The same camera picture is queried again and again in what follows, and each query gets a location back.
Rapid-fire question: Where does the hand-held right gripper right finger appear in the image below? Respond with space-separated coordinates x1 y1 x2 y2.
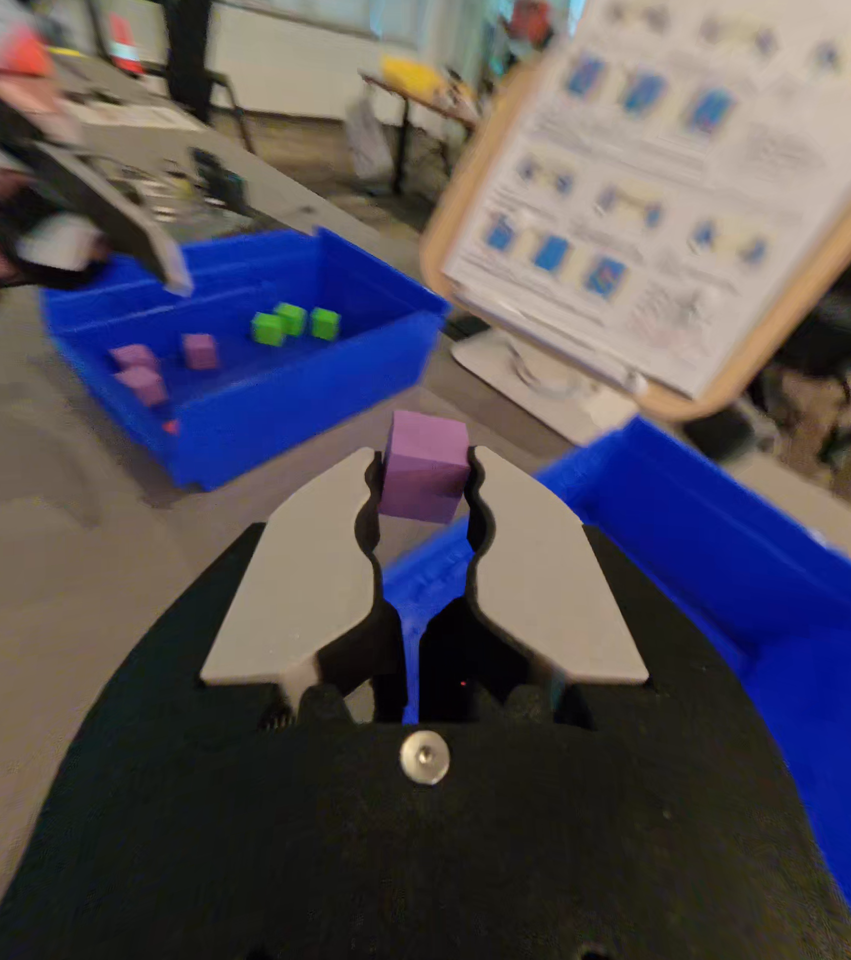
465 446 650 686

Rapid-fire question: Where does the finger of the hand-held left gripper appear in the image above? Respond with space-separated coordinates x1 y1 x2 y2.
35 142 196 297

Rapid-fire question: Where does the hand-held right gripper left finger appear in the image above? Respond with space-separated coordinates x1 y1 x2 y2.
200 447 385 687

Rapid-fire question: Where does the blue plastic bin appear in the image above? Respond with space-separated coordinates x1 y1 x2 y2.
39 227 451 492
382 416 851 924

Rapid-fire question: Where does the grey desk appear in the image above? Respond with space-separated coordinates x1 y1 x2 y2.
0 45 851 960

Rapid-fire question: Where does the orange plastic box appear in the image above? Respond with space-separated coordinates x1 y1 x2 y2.
0 22 55 80

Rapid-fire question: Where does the black battery charger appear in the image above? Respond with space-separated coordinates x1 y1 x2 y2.
193 150 247 215

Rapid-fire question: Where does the small traffic cone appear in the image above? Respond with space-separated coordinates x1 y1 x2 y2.
106 15 145 76

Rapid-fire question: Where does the black power brick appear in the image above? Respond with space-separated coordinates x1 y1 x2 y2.
684 408 757 462

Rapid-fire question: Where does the white board stand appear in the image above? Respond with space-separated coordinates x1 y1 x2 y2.
451 330 637 447

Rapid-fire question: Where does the hanging laminated card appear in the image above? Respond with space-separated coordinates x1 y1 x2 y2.
346 97 397 181

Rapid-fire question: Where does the yellow box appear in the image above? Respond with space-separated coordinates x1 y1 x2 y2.
380 56 442 99

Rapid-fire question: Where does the wooden table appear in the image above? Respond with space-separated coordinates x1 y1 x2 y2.
358 71 483 196

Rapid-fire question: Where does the printed instruction sheet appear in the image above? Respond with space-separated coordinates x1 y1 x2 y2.
442 0 851 400

